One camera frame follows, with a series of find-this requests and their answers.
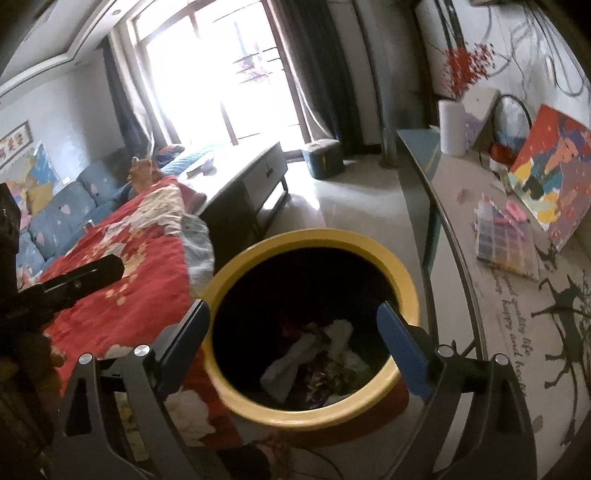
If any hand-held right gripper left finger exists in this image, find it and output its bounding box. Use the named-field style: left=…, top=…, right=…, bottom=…
left=53, top=299, right=218, bottom=480

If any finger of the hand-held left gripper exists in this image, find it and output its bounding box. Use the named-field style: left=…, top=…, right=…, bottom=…
left=39, top=255, right=126, bottom=319

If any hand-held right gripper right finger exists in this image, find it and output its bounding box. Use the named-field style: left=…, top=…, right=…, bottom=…
left=376, top=301, right=539, bottom=480

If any white tissue trash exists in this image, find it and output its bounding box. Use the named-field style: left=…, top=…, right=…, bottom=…
left=260, top=335, right=319, bottom=401

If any yellow-rimmed black trash bin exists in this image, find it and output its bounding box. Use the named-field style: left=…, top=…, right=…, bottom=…
left=201, top=229, right=421, bottom=428

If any person's left hand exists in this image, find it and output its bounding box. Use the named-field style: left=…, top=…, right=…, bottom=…
left=18, top=333, right=66, bottom=398

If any red floral blanket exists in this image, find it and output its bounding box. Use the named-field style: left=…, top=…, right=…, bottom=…
left=16, top=175, right=245, bottom=448

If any yellow pillow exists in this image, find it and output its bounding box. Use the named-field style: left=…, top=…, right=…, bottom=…
left=25, top=184, right=54, bottom=215

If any blue patterned sofa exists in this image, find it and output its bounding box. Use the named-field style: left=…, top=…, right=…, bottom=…
left=16, top=143, right=222, bottom=278

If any multicoloured country map poster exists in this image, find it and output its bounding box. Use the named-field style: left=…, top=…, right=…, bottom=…
left=18, top=141, right=61, bottom=185

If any framed calligraphy poster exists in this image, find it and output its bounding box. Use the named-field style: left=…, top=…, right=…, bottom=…
left=0, top=121, right=32, bottom=169

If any orange plush toy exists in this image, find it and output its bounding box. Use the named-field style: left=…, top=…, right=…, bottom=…
left=127, top=156, right=164, bottom=192

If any deer-print table mat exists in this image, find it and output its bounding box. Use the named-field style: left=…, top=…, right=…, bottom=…
left=434, top=152, right=591, bottom=462

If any pink paper packet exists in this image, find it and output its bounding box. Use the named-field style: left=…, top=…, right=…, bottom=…
left=503, top=199, right=529, bottom=224

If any narrow dark curtain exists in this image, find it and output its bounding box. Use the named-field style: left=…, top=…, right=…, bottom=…
left=102, top=44, right=158, bottom=158

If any glass-topped television cabinet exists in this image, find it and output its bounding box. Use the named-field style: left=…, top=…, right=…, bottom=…
left=396, top=124, right=591, bottom=480

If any grey coffee table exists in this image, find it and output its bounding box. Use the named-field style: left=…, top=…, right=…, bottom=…
left=185, top=141, right=291, bottom=241

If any blue storage stool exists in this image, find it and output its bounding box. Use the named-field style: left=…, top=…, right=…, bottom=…
left=302, top=138, right=345, bottom=181

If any white vase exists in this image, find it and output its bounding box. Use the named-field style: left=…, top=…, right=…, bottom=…
left=438, top=99, right=467, bottom=156

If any colourful figure painting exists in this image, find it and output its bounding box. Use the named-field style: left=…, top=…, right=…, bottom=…
left=507, top=104, right=591, bottom=252

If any glass balcony door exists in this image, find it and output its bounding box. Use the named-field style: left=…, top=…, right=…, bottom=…
left=122, top=0, right=315, bottom=148

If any white cardboard sheet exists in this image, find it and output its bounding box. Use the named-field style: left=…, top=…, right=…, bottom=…
left=464, top=88, right=502, bottom=151

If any grey standing air conditioner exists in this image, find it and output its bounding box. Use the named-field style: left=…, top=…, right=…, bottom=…
left=365, top=0, right=444, bottom=169

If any hanging laundry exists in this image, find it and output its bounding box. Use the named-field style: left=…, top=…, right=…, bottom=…
left=231, top=28, right=278, bottom=88

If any wide dark curtain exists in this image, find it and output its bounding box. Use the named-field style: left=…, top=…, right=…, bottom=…
left=268, top=0, right=370, bottom=158

